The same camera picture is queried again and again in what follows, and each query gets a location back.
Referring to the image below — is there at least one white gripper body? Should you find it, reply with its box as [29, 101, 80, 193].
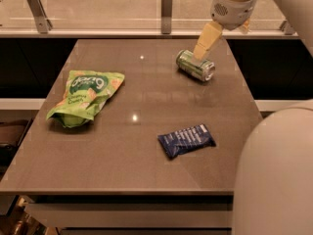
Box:
[210, 0, 257, 30]

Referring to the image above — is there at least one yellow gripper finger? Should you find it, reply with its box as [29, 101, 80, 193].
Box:
[240, 19, 250, 34]
[193, 22, 223, 60]

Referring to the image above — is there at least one green soda can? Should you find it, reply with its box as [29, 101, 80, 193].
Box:
[176, 50, 215, 82]

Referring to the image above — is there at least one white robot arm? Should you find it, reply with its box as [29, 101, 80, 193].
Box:
[210, 0, 313, 235]

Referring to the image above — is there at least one blue snack packet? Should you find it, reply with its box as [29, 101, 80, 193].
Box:
[157, 123, 216, 159]

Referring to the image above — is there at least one green snack bag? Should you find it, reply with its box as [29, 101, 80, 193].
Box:
[46, 70, 125, 128]

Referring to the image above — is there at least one glass barrier panel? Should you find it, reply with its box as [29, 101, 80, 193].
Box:
[0, 0, 294, 32]

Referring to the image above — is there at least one right metal bracket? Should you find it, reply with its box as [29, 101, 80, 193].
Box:
[280, 20, 294, 35]

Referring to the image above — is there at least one metal bracket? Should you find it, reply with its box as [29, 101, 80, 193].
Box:
[161, 0, 173, 34]
[26, 0, 53, 33]
[280, 20, 294, 35]

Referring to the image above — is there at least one middle metal bracket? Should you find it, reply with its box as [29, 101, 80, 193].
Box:
[161, 0, 173, 34]

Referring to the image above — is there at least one left metal bracket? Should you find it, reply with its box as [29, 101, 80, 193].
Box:
[26, 0, 53, 33]

